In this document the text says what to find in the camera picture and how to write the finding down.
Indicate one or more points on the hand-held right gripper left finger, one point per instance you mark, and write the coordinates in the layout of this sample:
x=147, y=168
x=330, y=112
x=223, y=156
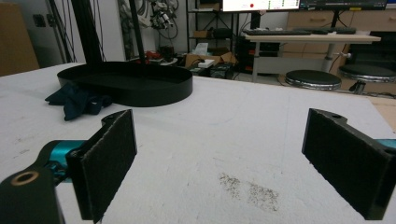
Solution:
x=102, y=165

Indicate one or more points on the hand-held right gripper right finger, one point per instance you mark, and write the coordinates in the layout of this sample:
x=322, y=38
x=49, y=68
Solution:
x=348, y=161

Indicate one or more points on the dark blue cloth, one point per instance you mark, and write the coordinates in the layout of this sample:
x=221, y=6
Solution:
x=76, y=100

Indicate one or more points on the black oval tray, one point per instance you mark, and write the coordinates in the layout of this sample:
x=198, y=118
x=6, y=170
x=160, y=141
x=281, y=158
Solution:
x=130, y=82

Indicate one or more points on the black round stool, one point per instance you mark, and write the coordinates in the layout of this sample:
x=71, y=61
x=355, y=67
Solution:
x=313, y=79
x=367, y=74

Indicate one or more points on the light wooden desk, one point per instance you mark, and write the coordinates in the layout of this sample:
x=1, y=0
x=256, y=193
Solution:
x=311, y=42

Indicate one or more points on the black metal stand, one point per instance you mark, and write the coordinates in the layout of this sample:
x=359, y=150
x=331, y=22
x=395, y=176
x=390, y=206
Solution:
x=90, y=31

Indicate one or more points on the white small box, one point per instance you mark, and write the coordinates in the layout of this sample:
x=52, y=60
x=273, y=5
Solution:
x=206, y=63

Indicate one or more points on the black keyboard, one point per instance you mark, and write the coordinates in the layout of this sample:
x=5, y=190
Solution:
x=275, y=32

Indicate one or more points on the brown cardboard box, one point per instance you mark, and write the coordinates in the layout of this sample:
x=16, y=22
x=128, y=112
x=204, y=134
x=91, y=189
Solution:
x=208, y=58

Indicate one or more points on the brown wooden panel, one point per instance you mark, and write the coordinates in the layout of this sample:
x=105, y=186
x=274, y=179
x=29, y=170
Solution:
x=17, y=39

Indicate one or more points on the computer monitor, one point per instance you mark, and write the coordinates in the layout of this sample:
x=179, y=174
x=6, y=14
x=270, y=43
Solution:
x=261, y=4
x=347, y=3

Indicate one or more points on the black metal shelf rack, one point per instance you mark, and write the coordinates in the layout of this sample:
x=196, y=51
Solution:
x=210, y=28

